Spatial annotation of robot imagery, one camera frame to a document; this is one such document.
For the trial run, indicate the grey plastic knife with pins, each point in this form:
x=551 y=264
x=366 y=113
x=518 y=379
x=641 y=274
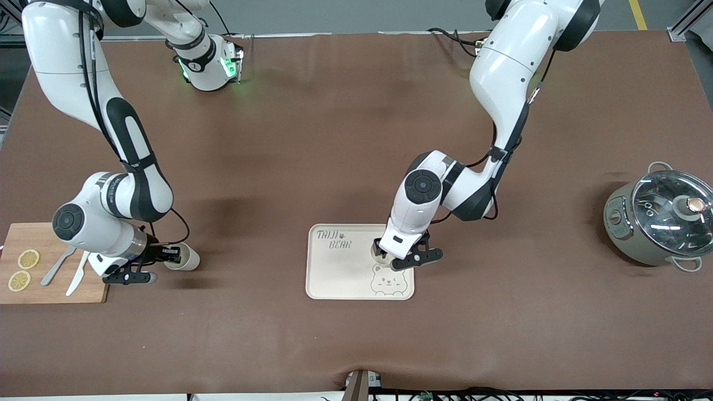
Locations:
x=53 y=273

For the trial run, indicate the cream bear print tray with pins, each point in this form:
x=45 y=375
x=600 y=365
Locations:
x=334 y=278

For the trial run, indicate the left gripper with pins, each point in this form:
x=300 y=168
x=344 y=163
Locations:
x=377 y=250

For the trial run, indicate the glass pot lid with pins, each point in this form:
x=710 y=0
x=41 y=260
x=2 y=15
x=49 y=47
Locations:
x=668 y=217

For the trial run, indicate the white IKEA cup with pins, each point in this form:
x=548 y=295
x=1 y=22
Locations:
x=379 y=258
x=189 y=257

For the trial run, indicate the yellow lemon slice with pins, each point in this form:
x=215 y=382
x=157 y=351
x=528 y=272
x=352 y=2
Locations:
x=28 y=259
x=19 y=280

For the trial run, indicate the aluminium frame profile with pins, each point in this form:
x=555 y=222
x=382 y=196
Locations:
x=690 y=22

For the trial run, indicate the bamboo cutting board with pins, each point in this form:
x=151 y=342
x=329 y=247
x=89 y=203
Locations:
x=33 y=292

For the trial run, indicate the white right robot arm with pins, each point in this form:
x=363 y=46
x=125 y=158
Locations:
x=67 y=72

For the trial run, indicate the white plastic knife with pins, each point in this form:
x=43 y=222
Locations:
x=75 y=283

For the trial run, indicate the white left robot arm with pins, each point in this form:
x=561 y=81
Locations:
x=501 y=72

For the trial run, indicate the green electric cooking pot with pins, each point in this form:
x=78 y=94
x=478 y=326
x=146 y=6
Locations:
x=621 y=223

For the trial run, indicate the brown table mat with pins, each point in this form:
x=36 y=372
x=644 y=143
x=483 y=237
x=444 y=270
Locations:
x=306 y=139

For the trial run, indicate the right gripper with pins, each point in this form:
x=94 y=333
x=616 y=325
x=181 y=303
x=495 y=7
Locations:
x=156 y=253

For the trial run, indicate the grey table edge clamp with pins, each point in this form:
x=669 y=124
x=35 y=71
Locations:
x=361 y=384

